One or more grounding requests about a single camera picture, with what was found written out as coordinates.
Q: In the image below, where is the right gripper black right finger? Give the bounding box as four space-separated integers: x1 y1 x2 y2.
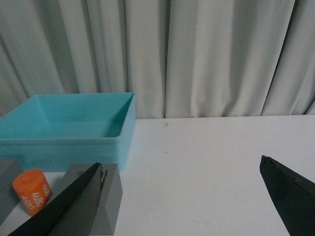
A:
259 155 315 236

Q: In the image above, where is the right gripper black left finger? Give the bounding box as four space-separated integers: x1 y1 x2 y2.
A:
10 162 102 236

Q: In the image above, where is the gray block with square hole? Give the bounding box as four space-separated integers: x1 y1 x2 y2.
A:
60 164 123 236

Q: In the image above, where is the orange cylinder part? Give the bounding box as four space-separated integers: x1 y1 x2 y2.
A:
12 169 53 216

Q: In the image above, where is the gray block with round hole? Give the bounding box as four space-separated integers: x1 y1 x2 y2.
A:
0 159 23 224

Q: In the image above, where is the light blue plastic box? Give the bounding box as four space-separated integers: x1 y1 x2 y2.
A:
0 92 136 172

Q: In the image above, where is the pale gray curtain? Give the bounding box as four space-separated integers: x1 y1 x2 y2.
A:
0 0 315 118

